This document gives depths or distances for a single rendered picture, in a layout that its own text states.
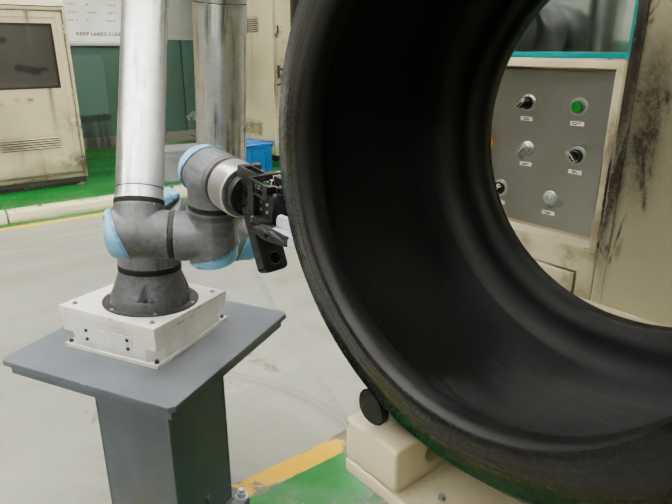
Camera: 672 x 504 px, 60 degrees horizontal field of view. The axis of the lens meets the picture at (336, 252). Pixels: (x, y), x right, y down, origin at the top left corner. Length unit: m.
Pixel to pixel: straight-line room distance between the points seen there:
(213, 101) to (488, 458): 0.97
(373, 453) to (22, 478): 1.63
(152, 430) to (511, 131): 1.12
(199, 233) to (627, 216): 0.68
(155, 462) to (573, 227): 1.15
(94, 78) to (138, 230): 7.54
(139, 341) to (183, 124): 7.71
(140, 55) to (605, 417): 0.94
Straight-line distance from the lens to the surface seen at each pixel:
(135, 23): 1.20
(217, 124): 1.30
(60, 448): 2.29
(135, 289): 1.43
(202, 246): 1.06
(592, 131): 1.32
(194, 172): 1.02
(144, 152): 1.11
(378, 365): 0.58
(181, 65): 8.96
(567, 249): 1.32
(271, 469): 2.02
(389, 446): 0.69
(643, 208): 0.84
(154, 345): 1.38
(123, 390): 1.35
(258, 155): 6.40
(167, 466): 1.59
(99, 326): 1.47
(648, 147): 0.83
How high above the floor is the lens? 1.29
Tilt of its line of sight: 19 degrees down
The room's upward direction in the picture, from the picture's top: straight up
